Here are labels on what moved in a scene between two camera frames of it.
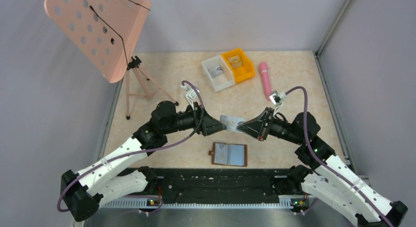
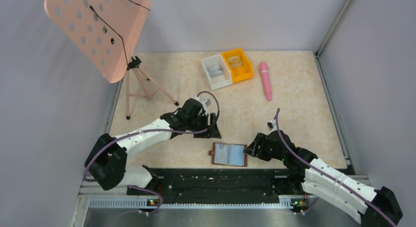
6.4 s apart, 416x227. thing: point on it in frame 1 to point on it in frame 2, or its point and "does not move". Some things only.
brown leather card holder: x=229 y=154 does not move
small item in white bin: x=215 y=70 does not move
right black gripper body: x=265 y=124 to x=257 y=146
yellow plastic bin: x=243 y=68 does not move
